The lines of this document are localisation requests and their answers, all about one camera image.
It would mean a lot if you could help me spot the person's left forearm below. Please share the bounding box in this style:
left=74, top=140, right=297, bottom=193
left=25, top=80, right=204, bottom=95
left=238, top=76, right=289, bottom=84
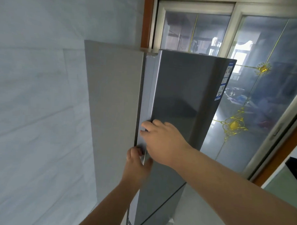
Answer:
left=76, top=179, right=141, bottom=225

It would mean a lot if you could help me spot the brown wooden door frame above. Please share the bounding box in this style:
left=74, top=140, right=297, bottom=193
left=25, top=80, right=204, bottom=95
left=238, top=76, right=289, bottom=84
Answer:
left=135, top=0, right=297, bottom=189

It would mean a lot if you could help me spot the person's right hand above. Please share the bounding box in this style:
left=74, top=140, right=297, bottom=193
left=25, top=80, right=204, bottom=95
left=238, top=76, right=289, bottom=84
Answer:
left=138, top=119, right=196, bottom=169

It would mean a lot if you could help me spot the person's right forearm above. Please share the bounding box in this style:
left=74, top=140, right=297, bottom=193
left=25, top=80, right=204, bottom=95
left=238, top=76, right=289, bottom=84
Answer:
left=168, top=145, right=297, bottom=225

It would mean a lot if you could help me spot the black countertop appliance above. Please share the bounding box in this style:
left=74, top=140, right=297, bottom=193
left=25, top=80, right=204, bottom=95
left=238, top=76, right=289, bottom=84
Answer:
left=284, top=156, right=297, bottom=177

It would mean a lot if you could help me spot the glass door with gold ornaments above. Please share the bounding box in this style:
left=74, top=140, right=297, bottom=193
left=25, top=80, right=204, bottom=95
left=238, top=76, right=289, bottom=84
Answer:
left=199, top=7, right=297, bottom=182

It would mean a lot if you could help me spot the narrow white-framed glass door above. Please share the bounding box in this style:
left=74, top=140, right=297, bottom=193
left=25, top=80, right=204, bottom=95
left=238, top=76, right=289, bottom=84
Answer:
left=152, top=0, right=235, bottom=58

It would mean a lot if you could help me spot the person's left hand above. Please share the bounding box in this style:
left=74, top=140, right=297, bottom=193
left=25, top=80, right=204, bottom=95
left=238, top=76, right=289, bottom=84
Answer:
left=121, top=146, right=154, bottom=190

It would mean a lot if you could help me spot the blue white picture sticker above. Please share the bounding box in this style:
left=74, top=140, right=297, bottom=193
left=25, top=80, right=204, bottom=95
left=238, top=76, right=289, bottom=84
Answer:
left=214, top=84, right=226, bottom=102

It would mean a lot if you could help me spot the silver grey refrigerator body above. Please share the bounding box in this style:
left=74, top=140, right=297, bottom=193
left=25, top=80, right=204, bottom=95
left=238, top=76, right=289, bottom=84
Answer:
left=76, top=40, right=159, bottom=225

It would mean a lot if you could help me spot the silver refrigerator door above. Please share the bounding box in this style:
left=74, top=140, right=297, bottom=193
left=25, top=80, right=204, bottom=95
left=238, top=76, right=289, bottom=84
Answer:
left=133, top=49, right=237, bottom=225
left=133, top=181, right=187, bottom=225

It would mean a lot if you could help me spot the white kitchen counter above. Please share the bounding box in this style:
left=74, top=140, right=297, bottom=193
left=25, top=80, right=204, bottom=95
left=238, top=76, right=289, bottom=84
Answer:
left=260, top=143, right=297, bottom=214

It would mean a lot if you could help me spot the large blue white sticker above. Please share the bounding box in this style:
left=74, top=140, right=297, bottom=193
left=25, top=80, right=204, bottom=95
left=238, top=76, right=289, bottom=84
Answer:
left=224, top=62, right=234, bottom=78

